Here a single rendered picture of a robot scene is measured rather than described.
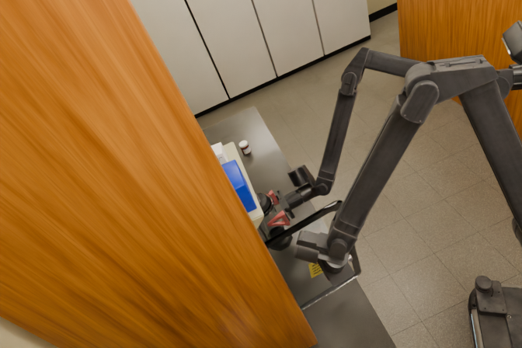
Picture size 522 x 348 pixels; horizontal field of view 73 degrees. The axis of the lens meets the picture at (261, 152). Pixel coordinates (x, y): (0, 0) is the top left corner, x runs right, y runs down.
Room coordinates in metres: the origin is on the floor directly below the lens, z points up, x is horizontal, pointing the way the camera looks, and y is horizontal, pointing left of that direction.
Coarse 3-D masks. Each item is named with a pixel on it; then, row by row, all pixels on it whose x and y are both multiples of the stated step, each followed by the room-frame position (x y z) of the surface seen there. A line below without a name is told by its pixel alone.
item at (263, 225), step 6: (270, 198) 0.86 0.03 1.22; (270, 204) 0.83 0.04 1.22; (276, 210) 0.85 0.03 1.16; (270, 216) 0.82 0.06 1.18; (264, 222) 0.81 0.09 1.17; (264, 228) 0.81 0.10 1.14; (270, 228) 0.81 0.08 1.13; (276, 228) 0.81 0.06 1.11; (282, 228) 0.82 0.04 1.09; (264, 234) 0.82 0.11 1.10; (270, 234) 0.81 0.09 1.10; (276, 234) 0.81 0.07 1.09
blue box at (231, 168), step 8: (232, 160) 0.67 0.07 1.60; (224, 168) 0.65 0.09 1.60; (232, 168) 0.64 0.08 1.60; (232, 176) 0.61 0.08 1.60; (240, 176) 0.60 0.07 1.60; (232, 184) 0.59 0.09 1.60; (240, 184) 0.58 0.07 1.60; (240, 192) 0.57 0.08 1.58; (248, 192) 0.57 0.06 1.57; (248, 200) 0.57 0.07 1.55; (248, 208) 0.57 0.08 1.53
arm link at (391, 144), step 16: (400, 96) 0.49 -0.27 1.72; (416, 96) 0.43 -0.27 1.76; (432, 96) 0.42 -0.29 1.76; (400, 112) 0.45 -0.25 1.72; (416, 112) 0.42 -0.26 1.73; (384, 128) 0.47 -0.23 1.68; (400, 128) 0.45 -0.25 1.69; (416, 128) 0.44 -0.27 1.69; (384, 144) 0.46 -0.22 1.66; (400, 144) 0.44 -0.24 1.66; (368, 160) 0.47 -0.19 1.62; (384, 160) 0.45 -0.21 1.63; (368, 176) 0.46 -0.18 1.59; (384, 176) 0.44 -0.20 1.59; (352, 192) 0.47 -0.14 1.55; (368, 192) 0.45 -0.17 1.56; (352, 208) 0.46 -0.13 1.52; (368, 208) 0.44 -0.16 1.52; (336, 224) 0.46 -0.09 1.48; (352, 224) 0.44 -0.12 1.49; (352, 240) 0.43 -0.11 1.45
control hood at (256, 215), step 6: (228, 144) 0.86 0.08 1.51; (234, 144) 0.85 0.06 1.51; (228, 150) 0.83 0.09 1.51; (234, 150) 0.82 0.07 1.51; (228, 156) 0.80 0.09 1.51; (234, 156) 0.79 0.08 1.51; (240, 162) 0.76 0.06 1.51; (240, 168) 0.73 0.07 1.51; (246, 174) 0.70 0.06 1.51; (246, 180) 0.68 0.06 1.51; (252, 192) 0.63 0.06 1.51; (258, 204) 0.59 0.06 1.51; (258, 210) 0.57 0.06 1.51; (252, 216) 0.56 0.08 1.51; (258, 216) 0.55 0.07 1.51; (258, 222) 0.55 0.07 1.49
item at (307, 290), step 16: (336, 208) 0.59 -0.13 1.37; (304, 224) 0.57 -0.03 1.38; (320, 224) 0.58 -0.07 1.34; (272, 240) 0.56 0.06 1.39; (288, 240) 0.57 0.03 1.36; (272, 256) 0.56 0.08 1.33; (288, 256) 0.56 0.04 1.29; (352, 256) 0.59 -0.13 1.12; (288, 272) 0.56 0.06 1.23; (304, 272) 0.57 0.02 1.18; (304, 288) 0.56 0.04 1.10; (320, 288) 0.57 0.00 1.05; (336, 288) 0.58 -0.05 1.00; (304, 304) 0.56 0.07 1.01
